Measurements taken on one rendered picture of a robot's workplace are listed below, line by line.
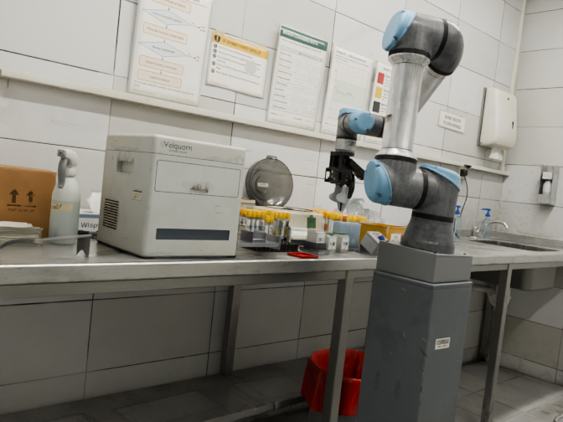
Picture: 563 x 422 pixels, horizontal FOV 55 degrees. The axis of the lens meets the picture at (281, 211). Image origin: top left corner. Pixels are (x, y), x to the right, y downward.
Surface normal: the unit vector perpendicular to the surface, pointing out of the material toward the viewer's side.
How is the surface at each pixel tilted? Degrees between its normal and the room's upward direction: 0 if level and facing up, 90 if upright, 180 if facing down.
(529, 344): 90
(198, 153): 90
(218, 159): 90
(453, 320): 90
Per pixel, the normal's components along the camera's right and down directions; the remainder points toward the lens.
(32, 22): 0.66, 0.11
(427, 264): -0.74, -0.04
